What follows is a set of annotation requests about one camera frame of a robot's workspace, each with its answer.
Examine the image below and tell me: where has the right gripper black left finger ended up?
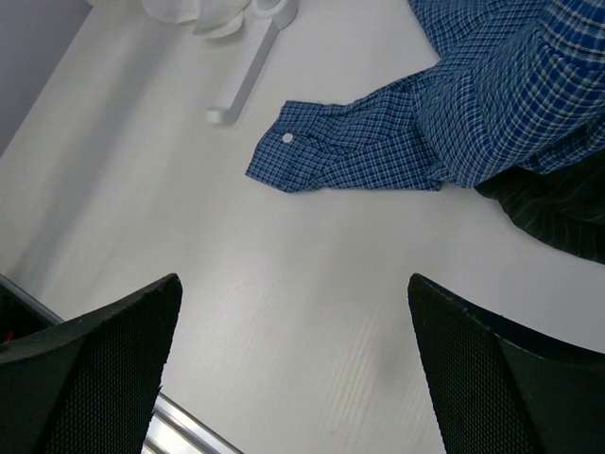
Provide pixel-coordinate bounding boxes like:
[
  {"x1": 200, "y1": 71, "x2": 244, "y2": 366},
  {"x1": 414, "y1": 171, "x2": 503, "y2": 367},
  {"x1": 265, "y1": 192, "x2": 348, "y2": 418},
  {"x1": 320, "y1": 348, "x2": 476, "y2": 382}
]
[{"x1": 1, "y1": 273, "x2": 182, "y2": 453}]

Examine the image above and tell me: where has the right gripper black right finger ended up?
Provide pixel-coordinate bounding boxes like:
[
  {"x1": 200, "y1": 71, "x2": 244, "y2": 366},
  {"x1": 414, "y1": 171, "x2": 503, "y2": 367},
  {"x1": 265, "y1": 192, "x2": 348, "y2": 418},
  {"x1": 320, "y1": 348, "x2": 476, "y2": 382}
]
[{"x1": 407, "y1": 274, "x2": 604, "y2": 453}]

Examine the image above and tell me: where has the white shirt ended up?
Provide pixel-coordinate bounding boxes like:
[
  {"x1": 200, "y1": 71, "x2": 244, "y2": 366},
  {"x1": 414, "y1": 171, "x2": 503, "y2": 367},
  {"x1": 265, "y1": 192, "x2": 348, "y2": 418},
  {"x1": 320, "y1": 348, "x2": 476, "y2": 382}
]
[{"x1": 138, "y1": 0, "x2": 256, "y2": 42}]

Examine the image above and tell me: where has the black striped shirt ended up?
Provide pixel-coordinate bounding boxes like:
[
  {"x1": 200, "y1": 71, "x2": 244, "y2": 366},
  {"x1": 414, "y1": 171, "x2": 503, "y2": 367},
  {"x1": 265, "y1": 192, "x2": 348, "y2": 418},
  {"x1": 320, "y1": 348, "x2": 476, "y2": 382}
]
[{"x1": 475, "y1": 150, "x2": 604, "y2": 264}]

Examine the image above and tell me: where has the blue plaid shirt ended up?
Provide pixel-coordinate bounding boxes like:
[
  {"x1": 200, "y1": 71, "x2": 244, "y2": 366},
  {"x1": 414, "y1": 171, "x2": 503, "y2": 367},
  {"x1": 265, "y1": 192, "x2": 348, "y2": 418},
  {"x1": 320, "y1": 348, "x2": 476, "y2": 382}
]
[{"x1": 247, "y1": 1, "x2": 604, "y2": 193}]

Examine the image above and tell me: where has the white rack foot left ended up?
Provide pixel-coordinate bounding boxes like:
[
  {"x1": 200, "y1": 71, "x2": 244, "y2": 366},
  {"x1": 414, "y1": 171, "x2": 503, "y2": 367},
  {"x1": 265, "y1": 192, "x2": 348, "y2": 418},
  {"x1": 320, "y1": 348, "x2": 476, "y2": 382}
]
[{"x1": 206, "y1": 0, "x2": 299, "y2": 126}]

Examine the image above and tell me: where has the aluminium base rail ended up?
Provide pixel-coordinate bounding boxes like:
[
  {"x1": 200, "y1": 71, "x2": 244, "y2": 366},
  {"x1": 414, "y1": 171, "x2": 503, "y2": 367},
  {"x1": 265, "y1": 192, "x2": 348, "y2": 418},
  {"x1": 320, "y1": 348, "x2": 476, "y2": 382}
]
[{"x1": 1, "y1": 275, "x2": 243, "y2": 454}]

